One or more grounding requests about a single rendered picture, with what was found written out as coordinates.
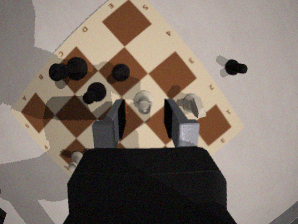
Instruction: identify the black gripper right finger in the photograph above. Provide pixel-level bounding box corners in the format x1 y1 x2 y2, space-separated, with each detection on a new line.
164 99 200 147

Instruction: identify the brown and cream chessboard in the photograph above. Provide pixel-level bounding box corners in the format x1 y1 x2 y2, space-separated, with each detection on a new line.
11 0 245 177

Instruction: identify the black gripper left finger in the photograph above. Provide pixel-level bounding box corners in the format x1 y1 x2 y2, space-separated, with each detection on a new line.
92 99 126 148

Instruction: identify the white pawn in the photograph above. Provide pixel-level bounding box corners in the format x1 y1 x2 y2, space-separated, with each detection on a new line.
68 151 83 173

